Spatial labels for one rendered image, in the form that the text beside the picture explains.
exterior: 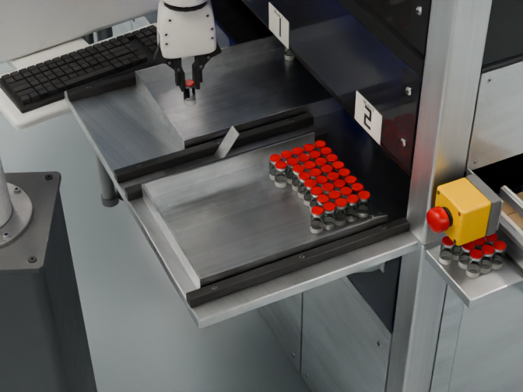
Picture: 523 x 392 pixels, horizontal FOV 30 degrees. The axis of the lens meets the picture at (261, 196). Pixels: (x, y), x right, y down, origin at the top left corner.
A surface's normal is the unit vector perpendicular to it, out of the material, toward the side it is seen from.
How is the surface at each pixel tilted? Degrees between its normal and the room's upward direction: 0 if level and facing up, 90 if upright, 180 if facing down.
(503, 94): 90
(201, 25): 88
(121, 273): 0
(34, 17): 90
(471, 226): 90
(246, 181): 0
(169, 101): 0
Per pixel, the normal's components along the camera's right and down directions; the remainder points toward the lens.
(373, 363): -0.90, 0.29
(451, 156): 0.43, 0.58
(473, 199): -0.01, -0.76
